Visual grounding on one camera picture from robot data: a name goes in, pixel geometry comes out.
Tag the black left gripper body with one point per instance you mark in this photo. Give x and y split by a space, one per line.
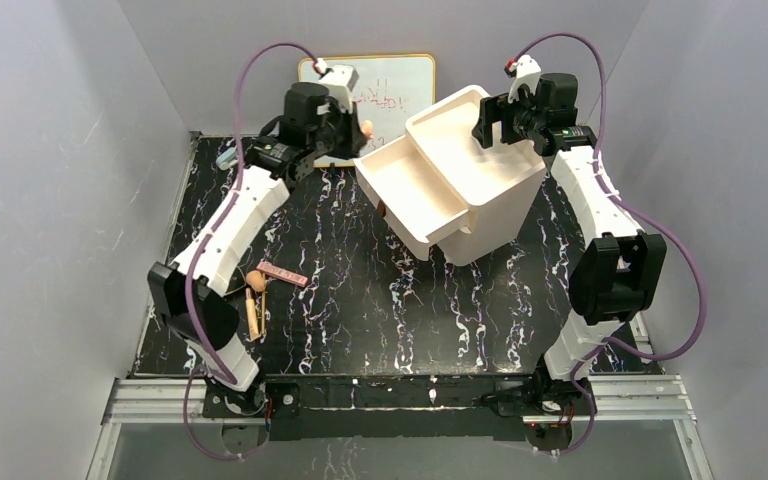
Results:
347 130

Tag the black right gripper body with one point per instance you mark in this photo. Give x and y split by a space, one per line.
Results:
502 118

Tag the round orange makeup sponge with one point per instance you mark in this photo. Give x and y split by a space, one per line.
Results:
367 129

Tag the white drawer organizer box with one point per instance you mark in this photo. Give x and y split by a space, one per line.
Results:
497 185

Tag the white top drawer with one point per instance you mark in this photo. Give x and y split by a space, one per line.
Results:
415 201

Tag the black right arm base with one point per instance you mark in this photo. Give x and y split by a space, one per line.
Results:
536 401

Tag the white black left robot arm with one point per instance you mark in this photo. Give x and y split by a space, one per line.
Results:
189 292

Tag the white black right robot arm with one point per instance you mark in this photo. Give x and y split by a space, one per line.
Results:
617 275

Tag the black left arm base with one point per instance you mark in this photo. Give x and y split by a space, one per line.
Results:
251 397

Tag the teardrop orange makeup sponge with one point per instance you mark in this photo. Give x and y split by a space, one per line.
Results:
256 281

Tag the thin wooden makeup pencil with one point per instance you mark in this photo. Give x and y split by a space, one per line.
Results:
262 313

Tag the yellow framed whiteboard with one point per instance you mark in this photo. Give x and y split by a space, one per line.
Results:
390 89

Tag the light blue small stapler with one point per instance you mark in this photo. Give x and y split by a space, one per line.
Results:
227 159

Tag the pink lipstick box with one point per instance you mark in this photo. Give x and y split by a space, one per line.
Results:
282 274

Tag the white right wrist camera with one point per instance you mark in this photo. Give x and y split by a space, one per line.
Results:
523 69

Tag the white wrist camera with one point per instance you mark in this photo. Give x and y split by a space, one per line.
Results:
523 69
339 80

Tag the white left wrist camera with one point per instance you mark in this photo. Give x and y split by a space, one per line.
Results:
339 80

